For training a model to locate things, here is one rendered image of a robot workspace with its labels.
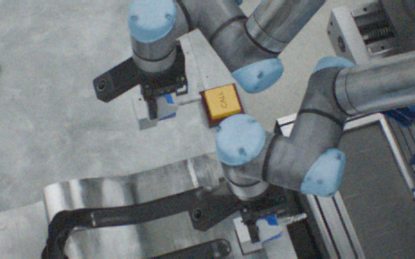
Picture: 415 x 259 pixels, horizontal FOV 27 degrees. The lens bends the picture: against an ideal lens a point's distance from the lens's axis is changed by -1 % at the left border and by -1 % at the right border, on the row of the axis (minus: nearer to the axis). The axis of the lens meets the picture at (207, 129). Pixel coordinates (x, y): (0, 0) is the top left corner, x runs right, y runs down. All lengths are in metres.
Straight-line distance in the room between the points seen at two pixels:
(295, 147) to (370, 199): 1.17
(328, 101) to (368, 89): 0.09
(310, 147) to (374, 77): 0.14
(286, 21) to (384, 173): 1.23
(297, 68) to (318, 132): 1.52
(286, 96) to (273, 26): 1.45
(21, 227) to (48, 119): 0.27
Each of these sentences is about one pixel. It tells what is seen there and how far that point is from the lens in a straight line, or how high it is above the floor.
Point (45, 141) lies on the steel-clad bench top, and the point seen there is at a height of 0.80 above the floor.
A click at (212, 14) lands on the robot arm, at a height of 1.28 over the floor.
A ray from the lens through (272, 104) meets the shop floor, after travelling 2.77.
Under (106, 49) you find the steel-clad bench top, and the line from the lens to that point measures 1.94.
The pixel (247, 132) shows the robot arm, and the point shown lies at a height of 1.29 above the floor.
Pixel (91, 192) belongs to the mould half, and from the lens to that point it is 1.67.
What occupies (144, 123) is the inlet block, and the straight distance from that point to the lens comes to 1.71.
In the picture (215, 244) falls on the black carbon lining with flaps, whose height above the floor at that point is 0.89.
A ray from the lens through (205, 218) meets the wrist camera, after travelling 1.49.
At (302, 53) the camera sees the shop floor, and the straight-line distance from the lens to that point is 2.86.
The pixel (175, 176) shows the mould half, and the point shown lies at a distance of 1.71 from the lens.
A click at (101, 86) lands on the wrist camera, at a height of 1.08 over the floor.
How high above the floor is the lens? 2.49
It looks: 66 degrees down
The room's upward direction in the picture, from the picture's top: 4 degrees clockwise
